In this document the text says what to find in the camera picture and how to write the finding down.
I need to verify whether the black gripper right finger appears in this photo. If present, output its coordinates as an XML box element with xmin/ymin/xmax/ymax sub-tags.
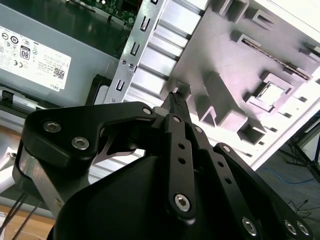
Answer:
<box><xmin>177</xmin><ymin>94</ymin><xmax>315</xmax><ymax>240</ymax></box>

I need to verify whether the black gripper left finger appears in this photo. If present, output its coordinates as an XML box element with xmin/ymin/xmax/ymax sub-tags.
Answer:
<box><xmin>11</xmin><ymin>91</ymin><xmax>198</xmax><ymax>223</ymax></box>

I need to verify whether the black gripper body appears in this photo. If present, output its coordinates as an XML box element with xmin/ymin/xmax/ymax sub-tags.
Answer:
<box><xmin>47</xmin><ymin>153</ymin><xmax>253</xmax><ymax>240</ymax></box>

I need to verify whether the silver CPU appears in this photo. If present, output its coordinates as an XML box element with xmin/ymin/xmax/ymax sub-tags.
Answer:
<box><xmin>253</xmin><ymin>82</ymin><xmax>288</xmax><ymax>107</ymax></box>

